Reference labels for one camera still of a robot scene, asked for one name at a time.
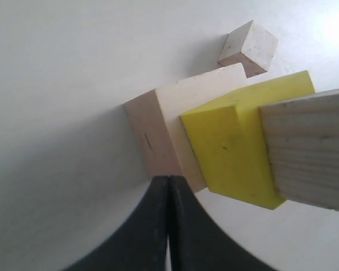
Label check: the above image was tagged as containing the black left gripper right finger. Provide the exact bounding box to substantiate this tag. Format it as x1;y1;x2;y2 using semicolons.
168;176;274;270

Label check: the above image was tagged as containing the yellow cube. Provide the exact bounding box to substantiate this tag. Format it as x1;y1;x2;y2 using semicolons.
180;71;315;210

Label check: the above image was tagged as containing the large wooden cube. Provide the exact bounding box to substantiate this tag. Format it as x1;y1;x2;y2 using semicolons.
124;64;247;193

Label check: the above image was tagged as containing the small wooden cube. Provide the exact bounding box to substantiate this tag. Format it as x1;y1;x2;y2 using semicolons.
218;20;278;78

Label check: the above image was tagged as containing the medium wooden cube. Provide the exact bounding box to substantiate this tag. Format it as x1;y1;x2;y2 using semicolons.
260;89;339;211

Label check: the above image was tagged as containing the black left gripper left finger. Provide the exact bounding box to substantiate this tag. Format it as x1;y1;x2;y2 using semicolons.
66;176;168;270

